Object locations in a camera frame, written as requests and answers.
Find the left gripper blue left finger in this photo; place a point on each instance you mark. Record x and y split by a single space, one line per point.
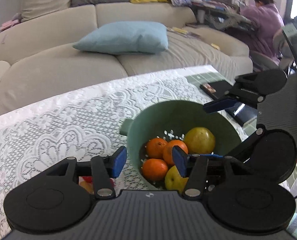
106 168

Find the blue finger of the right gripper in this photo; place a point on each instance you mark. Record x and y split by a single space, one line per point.
247 149
244 90

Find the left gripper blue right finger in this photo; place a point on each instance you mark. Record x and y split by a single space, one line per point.
194 167

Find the red tomato front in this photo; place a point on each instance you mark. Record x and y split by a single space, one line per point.
88 179

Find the orange mandarin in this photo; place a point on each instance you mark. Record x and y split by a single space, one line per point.
154 169
167 151
155 148

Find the green plastic colander bowl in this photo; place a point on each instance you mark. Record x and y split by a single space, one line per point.
171 119

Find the black notebook with pen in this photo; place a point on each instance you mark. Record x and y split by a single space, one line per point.
217 91

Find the grey office chair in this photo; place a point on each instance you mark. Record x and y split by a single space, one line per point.
283 58

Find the white lace tablecloth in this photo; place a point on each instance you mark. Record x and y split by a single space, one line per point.
85 122

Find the person in purple robe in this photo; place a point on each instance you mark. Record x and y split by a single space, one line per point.
268 21

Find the cluttered desk with books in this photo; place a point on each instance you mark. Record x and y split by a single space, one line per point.
222 14

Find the light blue pillow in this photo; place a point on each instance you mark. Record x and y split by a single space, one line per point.
126 37

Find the pink item on sofa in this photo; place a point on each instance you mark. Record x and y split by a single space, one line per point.
16 19

